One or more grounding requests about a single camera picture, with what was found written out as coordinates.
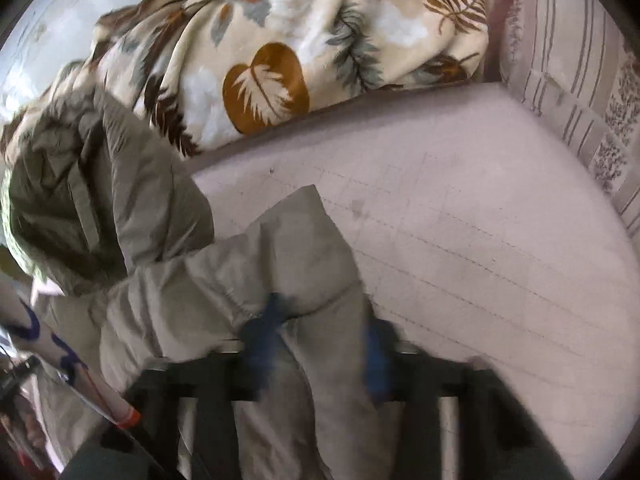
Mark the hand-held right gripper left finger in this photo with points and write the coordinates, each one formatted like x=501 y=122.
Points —
x=260 y=332

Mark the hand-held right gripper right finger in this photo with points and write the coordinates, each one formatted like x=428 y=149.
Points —
x=382 y=360

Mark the olive quilted hooded jacket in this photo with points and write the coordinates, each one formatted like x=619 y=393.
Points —
x=175 y=220

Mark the leaf print fleece blanket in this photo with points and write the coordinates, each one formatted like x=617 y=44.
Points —
x=300 y=25

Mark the striped floral sofa cushion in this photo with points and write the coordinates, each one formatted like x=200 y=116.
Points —
x=565 y=60

